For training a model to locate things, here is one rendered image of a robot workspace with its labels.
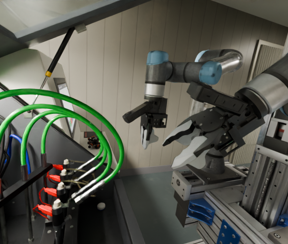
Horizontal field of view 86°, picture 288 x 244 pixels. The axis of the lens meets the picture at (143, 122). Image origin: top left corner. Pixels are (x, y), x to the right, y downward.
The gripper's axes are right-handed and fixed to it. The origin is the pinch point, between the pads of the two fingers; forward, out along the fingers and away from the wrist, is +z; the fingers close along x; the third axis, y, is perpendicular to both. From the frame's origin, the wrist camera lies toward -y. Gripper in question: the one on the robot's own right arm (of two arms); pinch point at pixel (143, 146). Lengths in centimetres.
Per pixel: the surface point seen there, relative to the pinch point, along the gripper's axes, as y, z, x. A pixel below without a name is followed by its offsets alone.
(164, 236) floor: 54, 122, 50
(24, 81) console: -44, -21, 23
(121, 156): -11.8, -2.9, -12.6
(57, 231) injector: -29.3, 19.0, -12.8
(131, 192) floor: 38, 122, 119
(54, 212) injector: -29.7, 12.1, -13.2
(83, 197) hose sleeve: -22.4, 9.0, -12.7
